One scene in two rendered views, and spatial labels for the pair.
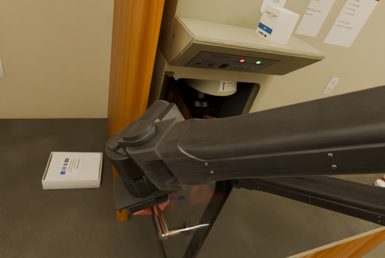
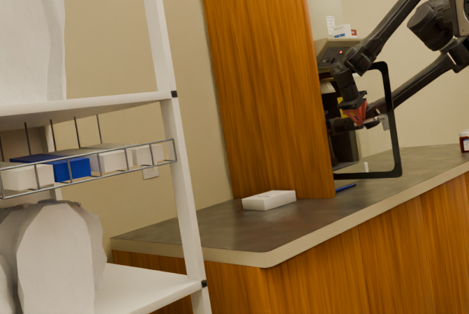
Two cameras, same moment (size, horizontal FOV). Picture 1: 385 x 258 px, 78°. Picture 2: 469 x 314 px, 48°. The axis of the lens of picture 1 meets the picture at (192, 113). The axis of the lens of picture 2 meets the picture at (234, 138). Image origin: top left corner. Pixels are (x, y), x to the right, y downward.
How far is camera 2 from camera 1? 1.65 m
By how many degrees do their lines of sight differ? 35
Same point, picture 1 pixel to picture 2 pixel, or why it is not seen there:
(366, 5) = not seen: hidden behind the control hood
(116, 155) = (343, 71)
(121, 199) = (350, 102)
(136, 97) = (315, 77)
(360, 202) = (431, 68)
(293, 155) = (395, 17)
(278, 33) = (347, 34)
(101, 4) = (205, 91)
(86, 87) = (209, 171)
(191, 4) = not seen: hidden behind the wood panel
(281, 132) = (389, 15)
